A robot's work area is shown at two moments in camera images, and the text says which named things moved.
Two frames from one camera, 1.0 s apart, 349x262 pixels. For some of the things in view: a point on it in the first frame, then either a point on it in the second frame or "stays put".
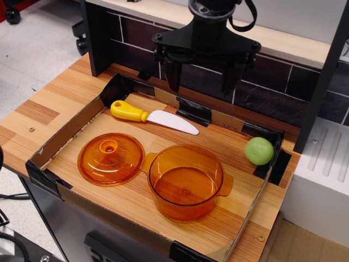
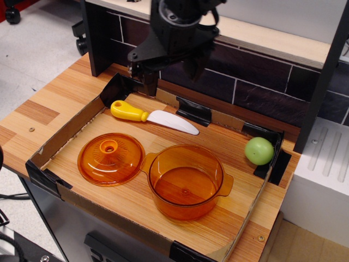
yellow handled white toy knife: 168,119 stays put
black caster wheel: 12,15 stays put
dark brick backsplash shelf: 300,73 stays put
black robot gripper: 206,40 -> 177,27
